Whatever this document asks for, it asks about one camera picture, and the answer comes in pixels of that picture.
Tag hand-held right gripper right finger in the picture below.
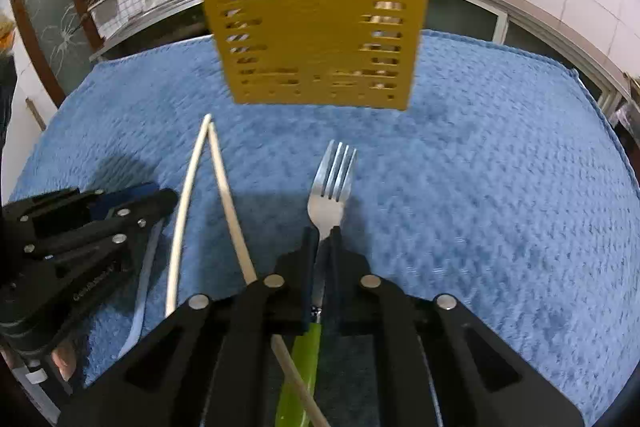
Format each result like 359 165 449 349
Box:
326 226 587 427

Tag yellow slotted utensil holder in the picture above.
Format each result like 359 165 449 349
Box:
194 0 431 112

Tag translucent plastic spoon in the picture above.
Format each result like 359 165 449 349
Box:
117 219 166 360

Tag person's left hand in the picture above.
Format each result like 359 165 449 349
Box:
50 341 79 383

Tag hanging plastic bags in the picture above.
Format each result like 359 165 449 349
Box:
0 19 18 58

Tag blue knitted blanket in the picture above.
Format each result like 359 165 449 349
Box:
7 29 640 427

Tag green handled metal fork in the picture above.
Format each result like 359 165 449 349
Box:
275 139 358 427

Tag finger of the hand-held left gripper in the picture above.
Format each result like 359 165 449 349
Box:
24 188 180 269
1 182 162 235

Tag brown door with frosted glass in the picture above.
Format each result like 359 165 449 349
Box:
7 0 103 108

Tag wooden chopstick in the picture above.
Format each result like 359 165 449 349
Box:
165 113 213 319
207 122 331 427

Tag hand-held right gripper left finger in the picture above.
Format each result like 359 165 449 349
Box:
57 227 322 427

